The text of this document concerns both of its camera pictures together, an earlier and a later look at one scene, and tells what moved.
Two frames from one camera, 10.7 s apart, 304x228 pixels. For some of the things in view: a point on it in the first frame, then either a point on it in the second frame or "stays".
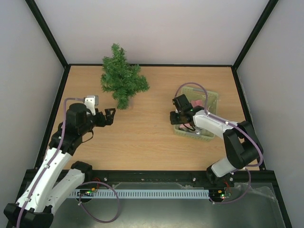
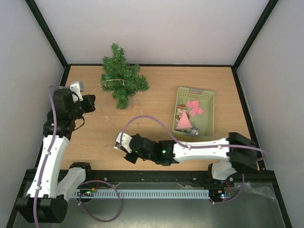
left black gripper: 109,121 -> 90,99
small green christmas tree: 122,79 stays
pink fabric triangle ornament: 188,125 stays
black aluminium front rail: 266,176 stays
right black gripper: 175,118 -> 130,156
